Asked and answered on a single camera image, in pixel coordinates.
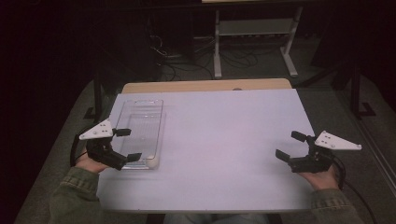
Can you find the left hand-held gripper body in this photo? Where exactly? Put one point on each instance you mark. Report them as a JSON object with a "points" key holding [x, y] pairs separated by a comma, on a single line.
{"points": [[106, 154]]}

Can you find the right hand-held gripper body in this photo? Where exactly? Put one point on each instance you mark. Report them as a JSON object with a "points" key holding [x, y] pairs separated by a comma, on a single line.
{"points": [[313, 163]]}

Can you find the small white ball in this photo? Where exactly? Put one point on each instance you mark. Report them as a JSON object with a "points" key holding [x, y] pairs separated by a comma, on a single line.
{"points": [[151, 160]]}

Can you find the clear plastic tray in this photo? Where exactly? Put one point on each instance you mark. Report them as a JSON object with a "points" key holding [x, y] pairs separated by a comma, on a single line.
{"points": [[143, 124]]}

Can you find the person's left hand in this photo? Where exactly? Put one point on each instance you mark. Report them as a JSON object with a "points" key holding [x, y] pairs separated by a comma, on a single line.
{"points": [[90, 164]]}

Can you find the person's right hand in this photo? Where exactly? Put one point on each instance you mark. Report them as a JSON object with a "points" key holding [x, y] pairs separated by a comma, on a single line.
{"points": [[322, 180]]}

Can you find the black metal stand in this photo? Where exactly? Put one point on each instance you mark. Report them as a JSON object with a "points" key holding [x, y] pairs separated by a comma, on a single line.
{"points": [[355, 93], [97, 93]]}

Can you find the light wooden table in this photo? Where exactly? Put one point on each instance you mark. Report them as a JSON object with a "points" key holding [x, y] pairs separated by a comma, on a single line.
{"points": [[205, 85]]}

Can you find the white metal stand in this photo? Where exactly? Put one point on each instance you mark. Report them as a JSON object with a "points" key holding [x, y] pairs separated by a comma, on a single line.
{"points": [[255, 27]]}

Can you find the grey metal rail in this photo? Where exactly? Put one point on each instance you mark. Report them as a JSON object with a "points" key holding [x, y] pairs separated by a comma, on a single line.
{"points": [[378, 158]]}

